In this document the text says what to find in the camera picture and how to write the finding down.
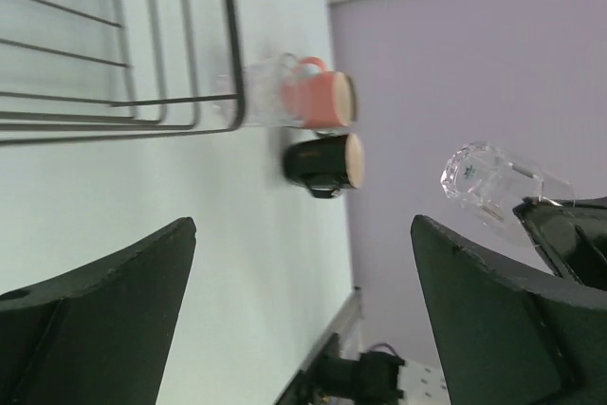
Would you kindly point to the black ceramic mug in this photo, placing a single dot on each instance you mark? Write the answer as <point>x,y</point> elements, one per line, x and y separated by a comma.
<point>326,166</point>

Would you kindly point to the aluminium frame rail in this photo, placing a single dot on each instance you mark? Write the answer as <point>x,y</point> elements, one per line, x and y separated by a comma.
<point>347,324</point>

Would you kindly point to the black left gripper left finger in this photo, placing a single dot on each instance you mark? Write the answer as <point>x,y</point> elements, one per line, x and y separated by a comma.
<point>100,333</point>

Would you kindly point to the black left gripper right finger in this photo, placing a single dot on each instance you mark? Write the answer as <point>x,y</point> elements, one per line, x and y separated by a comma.
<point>505,332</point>

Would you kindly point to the clear faceted glass cup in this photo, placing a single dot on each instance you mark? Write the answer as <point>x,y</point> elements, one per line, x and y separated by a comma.
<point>274,95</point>

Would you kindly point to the pink ceramic mug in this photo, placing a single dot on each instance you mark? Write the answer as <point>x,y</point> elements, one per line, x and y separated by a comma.
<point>320,98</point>

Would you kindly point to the black wire dish rack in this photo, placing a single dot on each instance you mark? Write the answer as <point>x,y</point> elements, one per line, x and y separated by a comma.
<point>93,70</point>

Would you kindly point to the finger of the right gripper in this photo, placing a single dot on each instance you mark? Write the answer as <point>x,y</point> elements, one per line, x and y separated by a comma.
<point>569,236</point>

